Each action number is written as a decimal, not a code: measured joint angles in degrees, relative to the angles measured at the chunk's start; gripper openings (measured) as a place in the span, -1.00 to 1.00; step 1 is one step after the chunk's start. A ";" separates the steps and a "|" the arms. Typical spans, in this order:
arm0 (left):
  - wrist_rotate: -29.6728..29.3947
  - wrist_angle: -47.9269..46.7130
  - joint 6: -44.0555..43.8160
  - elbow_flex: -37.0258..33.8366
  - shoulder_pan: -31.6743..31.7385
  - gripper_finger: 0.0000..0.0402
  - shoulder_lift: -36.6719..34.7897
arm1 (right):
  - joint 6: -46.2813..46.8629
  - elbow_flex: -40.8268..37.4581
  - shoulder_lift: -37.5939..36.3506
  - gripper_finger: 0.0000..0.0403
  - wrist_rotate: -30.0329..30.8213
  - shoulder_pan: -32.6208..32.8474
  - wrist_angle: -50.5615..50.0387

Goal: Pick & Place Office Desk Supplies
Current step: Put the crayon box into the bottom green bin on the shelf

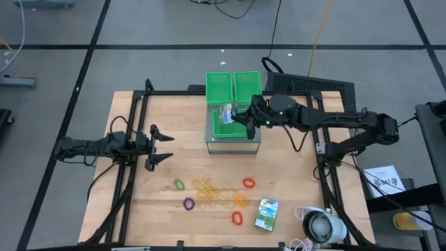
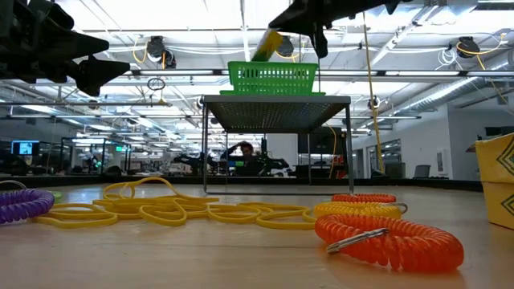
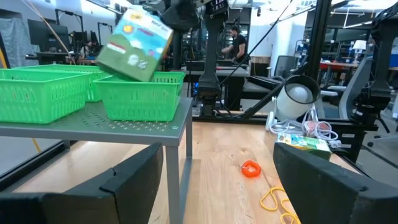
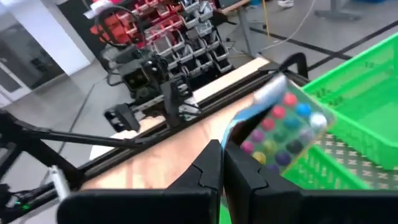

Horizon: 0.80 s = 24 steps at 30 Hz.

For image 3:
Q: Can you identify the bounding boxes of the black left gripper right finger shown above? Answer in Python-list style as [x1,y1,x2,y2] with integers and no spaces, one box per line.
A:
[272,142,398,224]

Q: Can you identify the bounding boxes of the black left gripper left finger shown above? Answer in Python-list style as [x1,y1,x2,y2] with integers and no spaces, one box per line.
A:
[0,142,164,224]

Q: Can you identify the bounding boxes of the large crayon box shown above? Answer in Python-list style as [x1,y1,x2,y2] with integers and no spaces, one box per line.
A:
[96,5,174,83]

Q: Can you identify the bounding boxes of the green blue crayon box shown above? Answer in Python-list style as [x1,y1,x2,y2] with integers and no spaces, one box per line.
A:
[277,133,333,161]

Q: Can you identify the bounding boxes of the green plastic basket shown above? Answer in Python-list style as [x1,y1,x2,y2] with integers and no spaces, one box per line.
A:
[93,71,187,122]
[0,68,91,124]
[15,63,110,103]

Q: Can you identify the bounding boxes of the orange spiral hair tie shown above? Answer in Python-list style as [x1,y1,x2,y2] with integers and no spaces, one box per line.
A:
[241,160,262,179]

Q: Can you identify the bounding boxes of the grey office chair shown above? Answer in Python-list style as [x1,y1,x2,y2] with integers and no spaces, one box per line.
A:
[320,55,374,121]

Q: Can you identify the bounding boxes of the dark office chair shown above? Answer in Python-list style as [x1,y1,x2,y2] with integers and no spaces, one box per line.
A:
[267,55,300,78]

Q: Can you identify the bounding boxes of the white desk lamp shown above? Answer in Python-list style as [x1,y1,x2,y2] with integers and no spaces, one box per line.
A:
[352,39,368,65]

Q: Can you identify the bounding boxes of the yellow rubber band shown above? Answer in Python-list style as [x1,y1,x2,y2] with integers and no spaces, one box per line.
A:
[279,198,302,224]
[259,186,285,212]

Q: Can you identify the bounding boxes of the person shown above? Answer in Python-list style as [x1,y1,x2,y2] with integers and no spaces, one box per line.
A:
[221,25,248,63]

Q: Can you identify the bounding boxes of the grey metal box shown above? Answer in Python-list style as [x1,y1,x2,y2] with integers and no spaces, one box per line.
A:
[0,96,194,224]

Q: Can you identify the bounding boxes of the black monitor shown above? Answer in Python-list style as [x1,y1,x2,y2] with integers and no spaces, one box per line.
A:
[27,19,71,52]

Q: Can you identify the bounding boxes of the white cable bundle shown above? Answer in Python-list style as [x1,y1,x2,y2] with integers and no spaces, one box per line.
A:
[265,105,343,149]

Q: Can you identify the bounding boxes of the black hanging cable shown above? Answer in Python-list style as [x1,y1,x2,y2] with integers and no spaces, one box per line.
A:
[218,0,295,86]

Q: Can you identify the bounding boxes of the yellow hanging cable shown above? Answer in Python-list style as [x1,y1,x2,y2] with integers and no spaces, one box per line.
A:
[20,0,74,153]

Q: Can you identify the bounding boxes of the black aluminium rig frame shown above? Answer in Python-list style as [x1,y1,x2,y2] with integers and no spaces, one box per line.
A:
[0,0,379,192]

